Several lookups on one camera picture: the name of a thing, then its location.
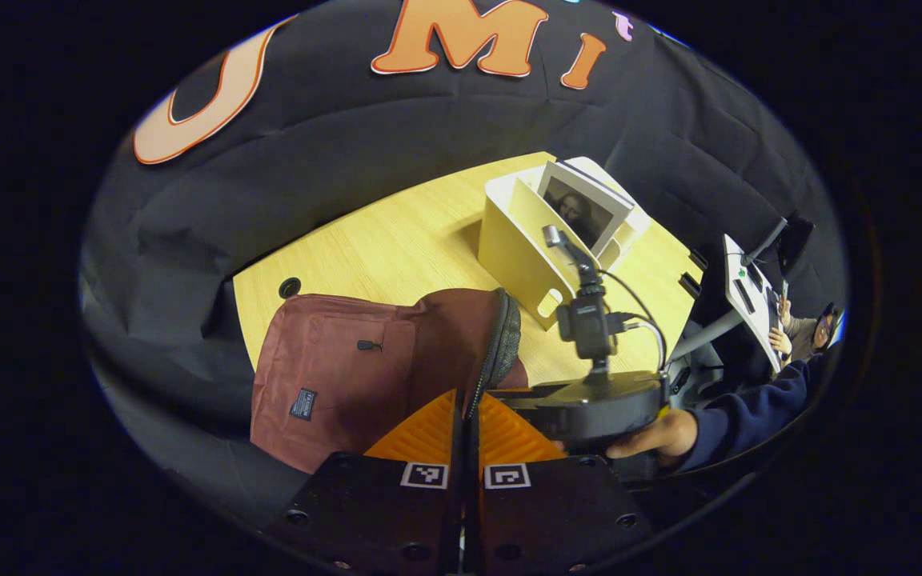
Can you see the black backdrop cloth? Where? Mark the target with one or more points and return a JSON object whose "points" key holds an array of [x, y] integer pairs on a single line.
{"points": [[349, 144]]}

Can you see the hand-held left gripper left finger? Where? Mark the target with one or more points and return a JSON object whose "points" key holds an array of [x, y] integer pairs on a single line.
{"points": [[373, 504]]}

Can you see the black monitor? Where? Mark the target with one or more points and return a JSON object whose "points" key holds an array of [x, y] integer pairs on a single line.
{"points": [[795, 240]]}

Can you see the white portrait cover book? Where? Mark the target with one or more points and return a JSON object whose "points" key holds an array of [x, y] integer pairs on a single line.
{"points": [[581, 212]]}

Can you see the black desk edge clip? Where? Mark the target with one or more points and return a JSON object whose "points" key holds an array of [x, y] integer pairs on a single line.
{"points": [[689, 285], [697, 259]]}

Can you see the maroon schoolbag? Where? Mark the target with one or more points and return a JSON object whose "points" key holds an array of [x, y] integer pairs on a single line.
{"points": [[333, 360]]}

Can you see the white standing desk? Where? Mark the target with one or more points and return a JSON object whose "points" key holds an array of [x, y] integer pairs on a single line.
{"points": [[749, 296]]}

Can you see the white bookshelf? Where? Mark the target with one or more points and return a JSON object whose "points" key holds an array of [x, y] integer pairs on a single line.
{"points": [[513, 256]]}

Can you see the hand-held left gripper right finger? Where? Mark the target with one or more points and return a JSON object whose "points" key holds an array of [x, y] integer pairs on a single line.
{"points": [[557, 504]]}

